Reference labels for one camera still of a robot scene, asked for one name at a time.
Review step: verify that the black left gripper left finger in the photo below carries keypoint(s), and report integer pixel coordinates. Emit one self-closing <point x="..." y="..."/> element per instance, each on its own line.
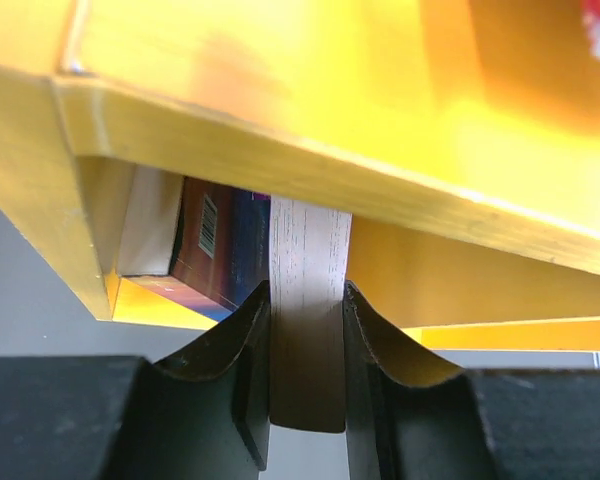
<point x="201" y="412"/>

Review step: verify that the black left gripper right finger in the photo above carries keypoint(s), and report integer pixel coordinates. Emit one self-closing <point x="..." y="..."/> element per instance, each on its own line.
<point x="411" y="414"/>

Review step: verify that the blue book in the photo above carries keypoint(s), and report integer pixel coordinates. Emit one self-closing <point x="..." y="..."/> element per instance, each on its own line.
<point x="197" y="244"/>

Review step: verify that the purple white paperback book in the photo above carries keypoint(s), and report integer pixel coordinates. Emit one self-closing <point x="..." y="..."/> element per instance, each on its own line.
<point x="308" y="256"/>

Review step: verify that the yellow wooden cubby shelf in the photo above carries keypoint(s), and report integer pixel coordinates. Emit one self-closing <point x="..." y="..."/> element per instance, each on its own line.
<point x="462" y="136"/>

